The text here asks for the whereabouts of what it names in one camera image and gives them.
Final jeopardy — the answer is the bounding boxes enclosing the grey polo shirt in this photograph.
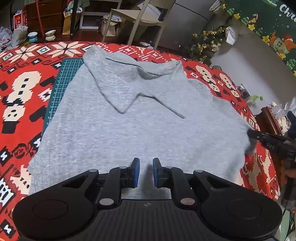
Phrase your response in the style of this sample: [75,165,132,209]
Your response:
[28,46,250,199]

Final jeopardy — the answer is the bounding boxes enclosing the person right hand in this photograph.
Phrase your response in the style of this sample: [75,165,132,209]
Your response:
[280,161,296,191]

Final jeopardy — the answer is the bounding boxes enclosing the dark blue cloth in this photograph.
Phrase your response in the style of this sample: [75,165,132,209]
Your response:
[287,110,296,139]

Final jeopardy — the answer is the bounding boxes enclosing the dark wooden side cabinet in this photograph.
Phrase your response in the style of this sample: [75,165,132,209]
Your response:
[255,106,282,136]

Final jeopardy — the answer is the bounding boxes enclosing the small christmas tree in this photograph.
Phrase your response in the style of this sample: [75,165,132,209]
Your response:
[186,25,227,66]

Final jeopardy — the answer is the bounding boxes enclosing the green cutting mat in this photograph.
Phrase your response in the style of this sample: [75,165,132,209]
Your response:
[42,58,83,133]

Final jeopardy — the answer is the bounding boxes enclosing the red christmas pattern blanket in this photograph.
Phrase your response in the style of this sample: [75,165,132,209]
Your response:
[1,41,279,240]

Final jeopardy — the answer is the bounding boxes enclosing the grey refrigerator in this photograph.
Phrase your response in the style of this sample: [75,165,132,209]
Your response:
[159,0,215,51]

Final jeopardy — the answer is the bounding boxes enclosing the white ceramic cup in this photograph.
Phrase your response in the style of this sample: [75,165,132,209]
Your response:
[45,30,56,42]

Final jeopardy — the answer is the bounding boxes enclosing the blue ceramic cup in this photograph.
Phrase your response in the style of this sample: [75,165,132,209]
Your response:
[28,32,38,43]

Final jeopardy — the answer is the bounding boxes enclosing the beige plastic chair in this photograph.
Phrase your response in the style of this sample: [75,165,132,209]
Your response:
[102,0,175,50]

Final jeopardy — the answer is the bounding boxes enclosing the white drawer unit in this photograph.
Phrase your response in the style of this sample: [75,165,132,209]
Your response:
[79,1,122,30]

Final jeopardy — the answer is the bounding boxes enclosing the wooden drawer chest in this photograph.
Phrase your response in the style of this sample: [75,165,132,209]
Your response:
[24,0,67,37]

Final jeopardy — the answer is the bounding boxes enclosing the green christmas wall banner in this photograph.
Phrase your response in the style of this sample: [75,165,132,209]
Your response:
[221,0,295,75]

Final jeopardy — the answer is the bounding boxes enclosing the red broom handle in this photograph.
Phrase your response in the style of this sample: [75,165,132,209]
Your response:
[35,0,45,38]

